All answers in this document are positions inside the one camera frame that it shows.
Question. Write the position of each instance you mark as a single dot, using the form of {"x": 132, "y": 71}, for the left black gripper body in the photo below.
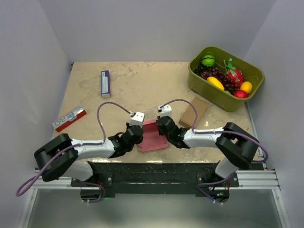
{"x": 130, "y": 148}

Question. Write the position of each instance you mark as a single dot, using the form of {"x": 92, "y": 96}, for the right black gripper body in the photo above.
{"x": 169, "y": 138}

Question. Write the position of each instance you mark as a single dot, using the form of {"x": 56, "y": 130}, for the pink paper box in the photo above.
{"x": 151, "y": 139}

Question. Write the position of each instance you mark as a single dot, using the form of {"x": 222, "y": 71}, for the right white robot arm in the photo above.
{"x": 238, "y": 147}

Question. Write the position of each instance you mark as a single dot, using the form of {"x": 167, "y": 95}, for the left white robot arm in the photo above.
{"x": 61, "y": 156}

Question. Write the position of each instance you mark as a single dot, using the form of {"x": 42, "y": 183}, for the brown cardboard box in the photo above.
{"x": 188, "y": 117}

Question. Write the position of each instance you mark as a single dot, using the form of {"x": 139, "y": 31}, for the red white toothpaste box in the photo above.
{"x": 69, "y": 118}

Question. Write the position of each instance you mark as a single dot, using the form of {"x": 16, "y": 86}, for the purple toothpaste box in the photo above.
{"x": 105, "y": 84}

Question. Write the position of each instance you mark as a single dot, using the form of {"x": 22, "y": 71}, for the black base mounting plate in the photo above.
{"x": 156, "y": 178}

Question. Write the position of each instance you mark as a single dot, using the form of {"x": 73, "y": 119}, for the yellow toy mango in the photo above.
{"x": 215, "y": 82}

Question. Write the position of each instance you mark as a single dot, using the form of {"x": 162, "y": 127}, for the dark purple toy grapes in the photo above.
{"x": 205, "y": 72}

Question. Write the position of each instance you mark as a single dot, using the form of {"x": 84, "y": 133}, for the green toy watermelon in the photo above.
{"x": 208, "y": 60}

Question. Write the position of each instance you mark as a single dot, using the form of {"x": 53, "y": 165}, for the red toy apple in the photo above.
{"x": 241, "y": 94}

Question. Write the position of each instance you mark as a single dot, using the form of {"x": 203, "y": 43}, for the red toy dragon fruit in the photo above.
{"x": 233, "y": 73}

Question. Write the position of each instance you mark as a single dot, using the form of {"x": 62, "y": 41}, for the orange toy lemon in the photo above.
{"x": 246, "y": 86}

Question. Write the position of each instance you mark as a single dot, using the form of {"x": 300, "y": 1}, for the olive green plastic bin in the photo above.
{"x": 227, "y": 102}

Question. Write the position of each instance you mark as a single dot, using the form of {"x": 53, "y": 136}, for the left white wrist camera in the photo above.
{"x": 137, "y": 119}

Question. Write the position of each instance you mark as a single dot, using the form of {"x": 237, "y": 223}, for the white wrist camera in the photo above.
{"x": 137, "y": 119}
{"x": 165, "y": 110}

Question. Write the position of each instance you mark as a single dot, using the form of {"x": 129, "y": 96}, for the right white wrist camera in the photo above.
{"x": 165, "y": 110}

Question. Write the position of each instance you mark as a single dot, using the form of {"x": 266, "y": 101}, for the aluminium frame rail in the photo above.
{"x": 256, "y": 177}

